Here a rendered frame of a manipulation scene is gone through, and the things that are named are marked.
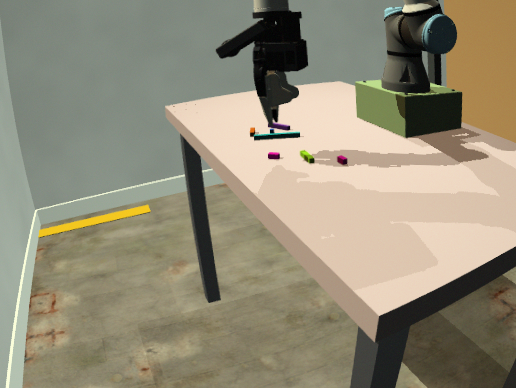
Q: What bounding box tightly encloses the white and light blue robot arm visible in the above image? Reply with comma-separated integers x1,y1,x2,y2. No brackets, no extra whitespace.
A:
216,0,457,93

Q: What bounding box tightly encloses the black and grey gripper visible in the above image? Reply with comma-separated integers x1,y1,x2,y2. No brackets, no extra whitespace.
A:
252,10,308,126

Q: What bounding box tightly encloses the lime green rod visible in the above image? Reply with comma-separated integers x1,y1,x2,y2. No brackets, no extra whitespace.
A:
300,150,315,164

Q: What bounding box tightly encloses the turquoise rod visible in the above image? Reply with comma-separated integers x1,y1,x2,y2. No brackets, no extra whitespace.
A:
254,132,300,140

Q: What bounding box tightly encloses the purple rod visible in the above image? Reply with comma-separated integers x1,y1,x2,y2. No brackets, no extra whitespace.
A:
268,123,290,130

